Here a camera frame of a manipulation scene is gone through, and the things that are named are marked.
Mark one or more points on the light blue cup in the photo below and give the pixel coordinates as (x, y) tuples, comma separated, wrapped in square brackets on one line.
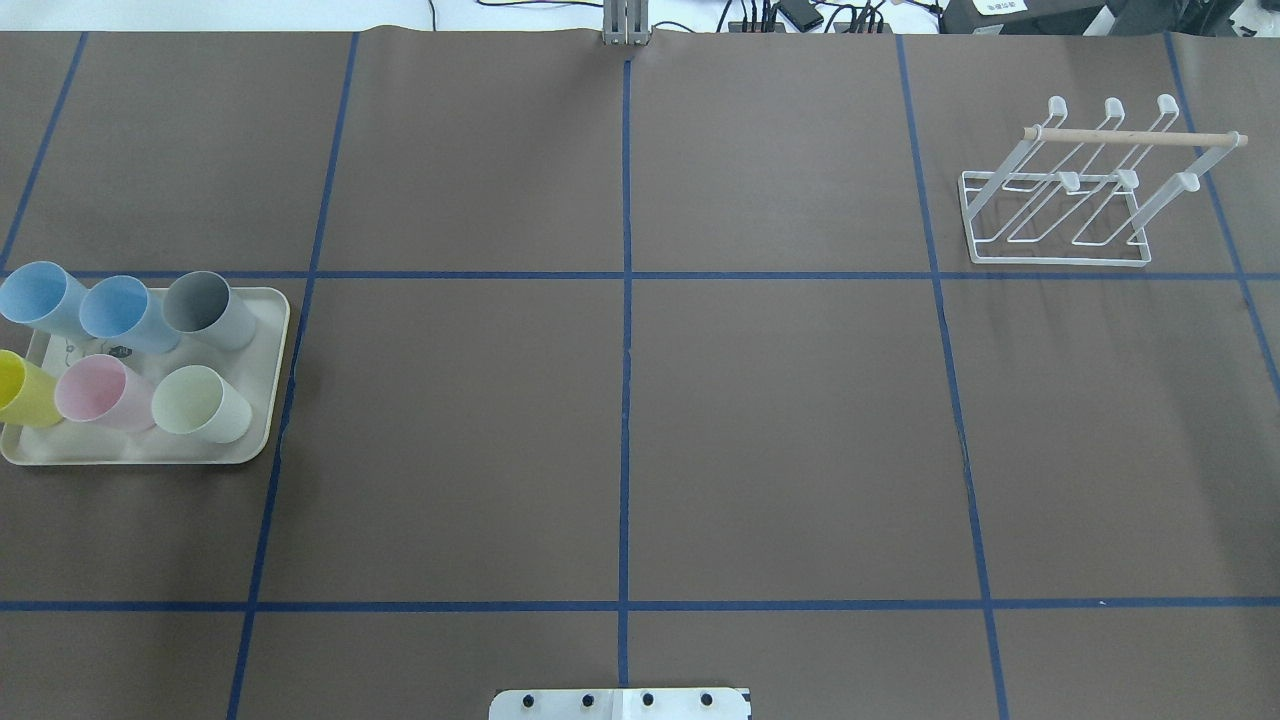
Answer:
[(45, 297), (121, 309)]

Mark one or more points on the grey cup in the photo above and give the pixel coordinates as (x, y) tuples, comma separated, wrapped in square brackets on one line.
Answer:
[(203, 307)]

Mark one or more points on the pale green cup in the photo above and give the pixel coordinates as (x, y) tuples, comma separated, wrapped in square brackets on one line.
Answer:
[(195, 401)]

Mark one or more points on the pink cup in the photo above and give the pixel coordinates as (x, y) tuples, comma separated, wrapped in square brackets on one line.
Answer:
[(102, 391)]

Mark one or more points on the yellow cup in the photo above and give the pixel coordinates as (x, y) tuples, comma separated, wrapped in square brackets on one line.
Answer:
[(27, 393)]

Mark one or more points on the left USB hub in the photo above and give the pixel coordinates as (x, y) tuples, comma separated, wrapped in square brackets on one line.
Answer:
[(752, 17)]

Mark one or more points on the usb hub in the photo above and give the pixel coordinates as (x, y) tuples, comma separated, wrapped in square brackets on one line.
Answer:
[(752, 17), (863, 18)]

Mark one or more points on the black power adapter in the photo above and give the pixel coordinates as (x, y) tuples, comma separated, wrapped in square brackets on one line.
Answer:
[(803, 15)]

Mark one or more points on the cream serving tray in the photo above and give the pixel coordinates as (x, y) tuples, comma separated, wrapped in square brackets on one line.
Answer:
[(254, 371)]

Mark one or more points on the right USB hub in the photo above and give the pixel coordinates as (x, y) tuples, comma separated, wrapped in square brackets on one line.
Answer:
[(863, 18)]

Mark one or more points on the grey labelled box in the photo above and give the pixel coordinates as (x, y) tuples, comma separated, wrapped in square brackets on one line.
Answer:
[(1019, 18)]

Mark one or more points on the aluminium frame post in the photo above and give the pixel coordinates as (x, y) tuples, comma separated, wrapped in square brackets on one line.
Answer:
[(626, 22)]

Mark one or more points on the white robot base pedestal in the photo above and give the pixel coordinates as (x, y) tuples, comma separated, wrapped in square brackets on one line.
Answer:
[(623, 703)]

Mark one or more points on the white wire cup rack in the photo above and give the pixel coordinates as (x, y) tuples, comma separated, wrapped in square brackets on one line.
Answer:
[(1085, 197)]

